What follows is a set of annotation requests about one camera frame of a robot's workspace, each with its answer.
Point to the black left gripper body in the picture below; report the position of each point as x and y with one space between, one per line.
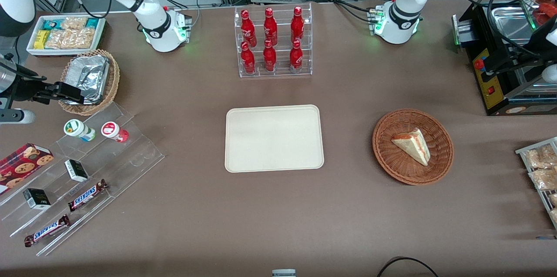
517 62

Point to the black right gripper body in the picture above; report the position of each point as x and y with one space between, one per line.
27 89

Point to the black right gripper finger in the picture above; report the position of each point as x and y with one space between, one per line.
72 92
45 97

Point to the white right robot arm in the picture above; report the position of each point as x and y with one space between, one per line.
153 29

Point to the red gum bottle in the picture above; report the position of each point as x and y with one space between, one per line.
114 131

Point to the tray of packaged snacks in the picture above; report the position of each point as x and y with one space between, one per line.
522 151

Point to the cream plastic tray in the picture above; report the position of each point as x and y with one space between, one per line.
274 138

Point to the aluminium foil container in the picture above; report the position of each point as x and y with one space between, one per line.
89 75

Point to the black machine with yellow panel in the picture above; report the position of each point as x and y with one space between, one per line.
491 90

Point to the white rectangular snack bin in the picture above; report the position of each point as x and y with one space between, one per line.
31 49

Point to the light wicker basket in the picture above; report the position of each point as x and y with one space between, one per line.
114 78

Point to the yellow snack packet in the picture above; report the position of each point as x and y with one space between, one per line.
41 39

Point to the clear cracker bag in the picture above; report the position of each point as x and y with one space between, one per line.
74 23
69 39

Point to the red food packet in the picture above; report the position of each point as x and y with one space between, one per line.
548 12

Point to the teal snack packet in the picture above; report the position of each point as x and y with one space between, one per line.
92 23
51 25

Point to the red tartan cookie box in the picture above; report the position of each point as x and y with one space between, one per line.
24 165

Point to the small black box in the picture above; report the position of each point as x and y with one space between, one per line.
76 171
37 198

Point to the clear acrylic stepped stand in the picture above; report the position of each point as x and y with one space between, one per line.
130 159

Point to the clear nut snack bag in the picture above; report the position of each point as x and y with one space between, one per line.
539 157
544 179

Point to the Snickers chocolate bar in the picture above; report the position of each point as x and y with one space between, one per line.
47 230
87 195

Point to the wrapped triangle sandwich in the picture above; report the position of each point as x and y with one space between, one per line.
413 145

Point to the round brown wicker basket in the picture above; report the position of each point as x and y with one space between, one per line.
391 164

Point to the red cola bottle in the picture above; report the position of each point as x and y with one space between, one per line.
248 60
270 28
270 58
248 29
297 27
296 58

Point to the clear acrylic bottle rack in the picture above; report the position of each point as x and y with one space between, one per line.
280 72

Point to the small grey device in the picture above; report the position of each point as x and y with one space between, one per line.
283 273

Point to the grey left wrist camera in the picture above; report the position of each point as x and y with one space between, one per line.
551 73

